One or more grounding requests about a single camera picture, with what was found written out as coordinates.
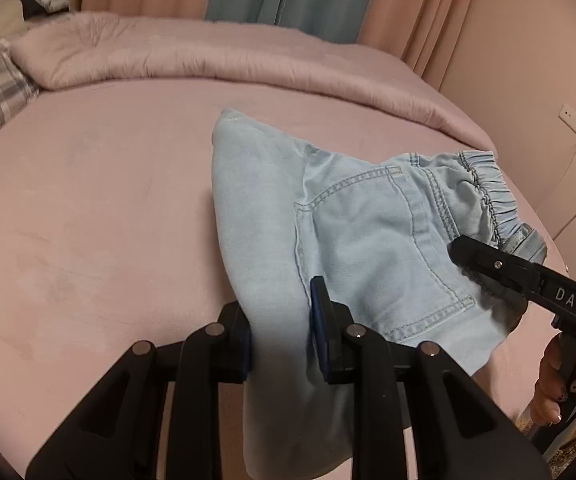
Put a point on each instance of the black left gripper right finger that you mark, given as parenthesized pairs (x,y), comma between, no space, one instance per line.
(415,408)

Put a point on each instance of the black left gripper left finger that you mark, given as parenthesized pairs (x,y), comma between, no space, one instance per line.
(155,413)

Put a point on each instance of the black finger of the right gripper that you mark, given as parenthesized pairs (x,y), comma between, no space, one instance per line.
(543,286)

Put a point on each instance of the light blue strawberry denim pants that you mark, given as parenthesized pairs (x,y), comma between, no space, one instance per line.
(378,235)

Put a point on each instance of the person's right hand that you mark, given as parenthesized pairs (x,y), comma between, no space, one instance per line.
(551,389)

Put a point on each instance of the pink bed sheet mattress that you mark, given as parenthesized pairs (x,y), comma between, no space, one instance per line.
(107,231)

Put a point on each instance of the pink quilted duvet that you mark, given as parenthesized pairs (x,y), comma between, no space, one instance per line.
(87,47)

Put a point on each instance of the grey plaid cushion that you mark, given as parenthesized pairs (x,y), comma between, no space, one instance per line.
(41,8)

